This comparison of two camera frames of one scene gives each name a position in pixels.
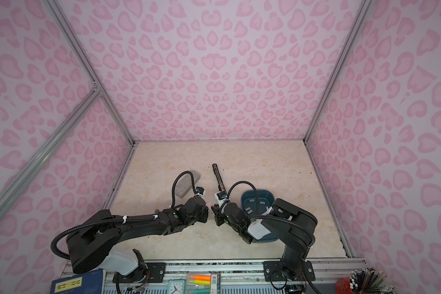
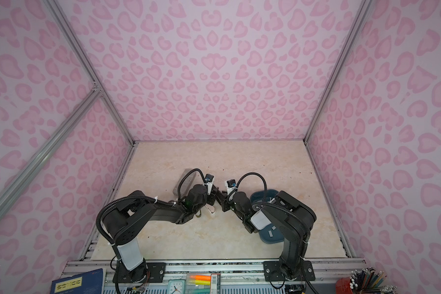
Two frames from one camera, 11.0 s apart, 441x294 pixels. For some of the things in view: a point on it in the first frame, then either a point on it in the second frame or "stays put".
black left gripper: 206,211 to 213,196
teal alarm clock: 176,286 stays put
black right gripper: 218,215 to 225,205
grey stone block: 184,184 stays put
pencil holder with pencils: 367,281 stays put
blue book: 91,282 stays put
